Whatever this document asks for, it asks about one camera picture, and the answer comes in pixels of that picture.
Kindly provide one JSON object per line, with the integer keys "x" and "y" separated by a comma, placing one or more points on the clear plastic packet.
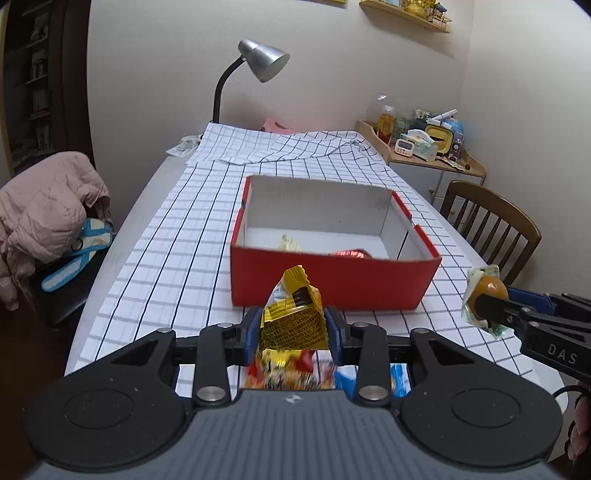
{"x": 183, "y": 147}

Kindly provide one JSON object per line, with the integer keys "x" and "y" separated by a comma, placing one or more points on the blue white striped bag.
{"x": 69, "y": 272}

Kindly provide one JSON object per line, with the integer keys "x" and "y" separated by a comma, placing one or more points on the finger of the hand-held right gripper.
{"x": 498, "y": 311}
{"x": 535, "y": 301}

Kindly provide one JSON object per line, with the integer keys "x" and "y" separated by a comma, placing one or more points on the bottle with orange liquid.
{"x": 387, "y": 121}

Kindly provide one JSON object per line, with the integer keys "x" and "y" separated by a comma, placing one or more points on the person's right hand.
{"x": 581, "y": 438}

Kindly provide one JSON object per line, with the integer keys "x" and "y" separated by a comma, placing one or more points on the blue snack packet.
{"x": 346, "y": 381}

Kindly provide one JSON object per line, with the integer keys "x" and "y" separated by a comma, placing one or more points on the yellow storage box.
{"x": 438, "y": 138}

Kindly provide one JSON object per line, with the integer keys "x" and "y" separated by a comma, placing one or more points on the white checked tablecloth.
{"x": 184, "y": 258}

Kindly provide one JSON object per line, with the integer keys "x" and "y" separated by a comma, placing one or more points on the brown wooden chair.
{"x": 522, "y": 230}

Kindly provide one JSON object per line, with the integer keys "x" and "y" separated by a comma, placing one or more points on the dark wooden bookshelf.
{"x": 37, "y": 83}

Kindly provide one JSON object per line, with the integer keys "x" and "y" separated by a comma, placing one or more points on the white tube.
{"x": 443, "y": 115}

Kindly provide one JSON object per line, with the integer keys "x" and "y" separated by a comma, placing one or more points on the white kitchen timer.
{"x": 404, "y": 147}

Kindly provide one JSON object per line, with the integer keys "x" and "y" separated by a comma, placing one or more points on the grey side cabinet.
{"x": 415, "y": 177}

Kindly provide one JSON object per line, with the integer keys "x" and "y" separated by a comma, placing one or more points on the pink paper bag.
{"x": 274, "y": 125}

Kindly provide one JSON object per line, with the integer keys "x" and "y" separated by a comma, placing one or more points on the wooden wall shelf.
{"x": 415, "y": 13}

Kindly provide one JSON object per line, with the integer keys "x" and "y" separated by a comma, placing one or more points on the round brown pastry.
{"x": 491, "y": 286}

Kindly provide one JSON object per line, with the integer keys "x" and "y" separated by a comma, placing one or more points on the red foil snack packet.
{"x": 351, "y": 254}

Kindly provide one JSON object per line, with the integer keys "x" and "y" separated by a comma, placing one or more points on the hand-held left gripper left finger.
{"x": 251, "y": 333}

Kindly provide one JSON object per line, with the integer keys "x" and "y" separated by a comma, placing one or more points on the clear plastic bottle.
{"x": 376, "y": 104}

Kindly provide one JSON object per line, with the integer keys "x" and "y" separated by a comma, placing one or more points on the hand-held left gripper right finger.
{"x": 333, "y": 338}

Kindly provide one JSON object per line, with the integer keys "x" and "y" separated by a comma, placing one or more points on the cream yellow snack packet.
{"x": 290, "y": 243}

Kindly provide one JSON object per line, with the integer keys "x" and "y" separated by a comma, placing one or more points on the blue patterned packet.
{"x": 457, "y": 134}

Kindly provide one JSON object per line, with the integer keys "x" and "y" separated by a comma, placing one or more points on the silver desk lamp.
{"x": 264, "y": 60}

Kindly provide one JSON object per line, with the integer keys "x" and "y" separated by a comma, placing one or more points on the green patterned box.
{"x": 421, "y": 119}

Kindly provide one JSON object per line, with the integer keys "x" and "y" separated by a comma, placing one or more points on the red cardboard box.
{"x": 323, "y": 282}

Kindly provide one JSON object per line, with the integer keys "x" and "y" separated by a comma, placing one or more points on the black seat chair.
{"x": 62, "y": 310}

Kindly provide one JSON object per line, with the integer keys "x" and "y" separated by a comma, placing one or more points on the pink padded jacket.
{"x": 41, "y": 203}

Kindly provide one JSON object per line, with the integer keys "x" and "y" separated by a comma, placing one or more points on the orange yellow snack packet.
{"x": 281, "y": 374}

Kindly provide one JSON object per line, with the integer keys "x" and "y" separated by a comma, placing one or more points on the wooden tray organizer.
{"x": 475, "y": 168}

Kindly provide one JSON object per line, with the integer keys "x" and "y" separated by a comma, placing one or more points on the pale green tissue box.
{"x": 422, "y": 145}

